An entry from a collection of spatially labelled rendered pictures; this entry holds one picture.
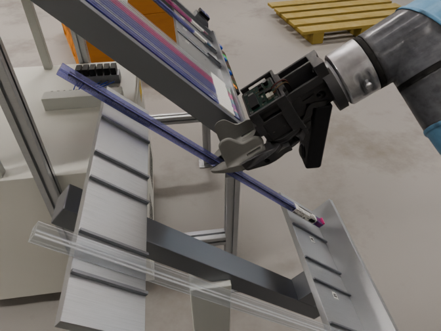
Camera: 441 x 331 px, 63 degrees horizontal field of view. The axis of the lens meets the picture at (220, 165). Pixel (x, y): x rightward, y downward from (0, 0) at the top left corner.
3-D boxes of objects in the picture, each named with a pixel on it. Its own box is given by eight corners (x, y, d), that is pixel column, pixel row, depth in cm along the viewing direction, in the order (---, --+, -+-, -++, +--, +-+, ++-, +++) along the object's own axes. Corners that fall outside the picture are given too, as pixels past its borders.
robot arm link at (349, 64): (361, 72, 52) (389, 101, 46) (333, 89, 54) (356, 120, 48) (344, 30, 48) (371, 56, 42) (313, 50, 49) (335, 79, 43)
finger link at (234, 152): (192, 151, 52) (246, 115, 50) (215, 175, 55) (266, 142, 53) (195, 164, 50) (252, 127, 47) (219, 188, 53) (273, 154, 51)
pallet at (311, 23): (375, 4, 403) (377, -8, 395) (426, 33, 338) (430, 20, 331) (265, 13, 381) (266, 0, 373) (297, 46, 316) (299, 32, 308)
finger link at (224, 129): (191, 132, 55) (243, 101, 52) (212, 155, 59) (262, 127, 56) (191, 144, 53) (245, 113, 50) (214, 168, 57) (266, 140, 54)
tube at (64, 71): (316, 222, 69) (321, 219, 68) (319, 228, 68) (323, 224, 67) (58, 69, 43) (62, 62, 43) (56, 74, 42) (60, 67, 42)
